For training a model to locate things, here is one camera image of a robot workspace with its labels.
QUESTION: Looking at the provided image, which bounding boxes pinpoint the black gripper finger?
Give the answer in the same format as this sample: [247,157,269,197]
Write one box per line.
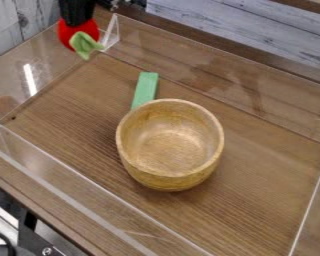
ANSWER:
[59,0,96,27]

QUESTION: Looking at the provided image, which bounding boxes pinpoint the red plush fruit green stem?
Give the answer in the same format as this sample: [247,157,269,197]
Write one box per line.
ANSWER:
[58,18,104,60]

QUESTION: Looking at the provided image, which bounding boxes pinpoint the green rectangular block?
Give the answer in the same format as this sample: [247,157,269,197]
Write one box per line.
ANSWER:
[131,72,159,109]

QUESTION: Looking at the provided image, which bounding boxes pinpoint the wooden bowl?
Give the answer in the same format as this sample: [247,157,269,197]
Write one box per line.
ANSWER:
[116,99,226,191]

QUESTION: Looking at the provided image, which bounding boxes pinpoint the clear acrylic tray walls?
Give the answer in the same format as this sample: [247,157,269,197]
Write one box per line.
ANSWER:
[0,13,320,256]

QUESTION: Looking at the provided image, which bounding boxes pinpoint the black metal table bracket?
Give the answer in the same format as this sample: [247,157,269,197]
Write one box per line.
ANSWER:
[18,211,82,256]

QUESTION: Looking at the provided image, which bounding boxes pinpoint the black cable bottom left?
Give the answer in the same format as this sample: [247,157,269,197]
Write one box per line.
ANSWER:
[0,230,20,256]

